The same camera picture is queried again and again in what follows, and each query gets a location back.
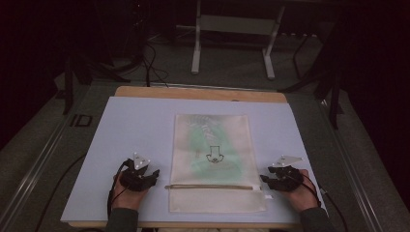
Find cream mesh zipper bag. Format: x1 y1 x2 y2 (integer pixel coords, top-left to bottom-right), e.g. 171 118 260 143
167 113 274 215

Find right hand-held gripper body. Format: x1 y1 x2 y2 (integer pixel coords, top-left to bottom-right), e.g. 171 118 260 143
267 155 305 193

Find person's left hand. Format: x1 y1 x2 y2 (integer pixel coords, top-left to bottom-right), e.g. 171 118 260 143
111 173 150 213

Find left hand-held gripper cable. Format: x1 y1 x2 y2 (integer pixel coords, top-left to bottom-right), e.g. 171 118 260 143
106 159 133 223

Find white metal stand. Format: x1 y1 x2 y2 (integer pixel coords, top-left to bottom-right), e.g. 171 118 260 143
175 0 286 81

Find black floor cables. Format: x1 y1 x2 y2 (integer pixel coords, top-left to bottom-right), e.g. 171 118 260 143
140 41 170 89

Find hand-held gripper cable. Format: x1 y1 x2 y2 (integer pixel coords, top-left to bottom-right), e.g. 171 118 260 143
106 159 133 223
301 169 349 232

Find black stand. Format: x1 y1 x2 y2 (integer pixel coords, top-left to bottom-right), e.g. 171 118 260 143
62 52 132 116
279 30 345 131

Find long black floor cable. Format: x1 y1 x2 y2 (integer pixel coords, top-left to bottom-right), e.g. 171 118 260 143
33 154 87 232

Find green garment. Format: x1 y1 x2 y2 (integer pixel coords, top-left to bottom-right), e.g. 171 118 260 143
188 124 244 178

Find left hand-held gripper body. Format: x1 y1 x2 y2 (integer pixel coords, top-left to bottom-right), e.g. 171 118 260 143
119 152 155 193

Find person's right hand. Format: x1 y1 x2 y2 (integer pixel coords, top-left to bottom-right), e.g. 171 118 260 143
283 169 321 214

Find right hand-held gripper cable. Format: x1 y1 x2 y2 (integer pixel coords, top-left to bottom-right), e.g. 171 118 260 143
301 169 349 232

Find black floor bracket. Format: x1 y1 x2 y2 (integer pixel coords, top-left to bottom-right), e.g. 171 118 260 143
70 113 94 128

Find metal floor rail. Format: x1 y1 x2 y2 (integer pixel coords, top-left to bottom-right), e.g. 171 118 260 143
317 99 386 232
0 117 73 230

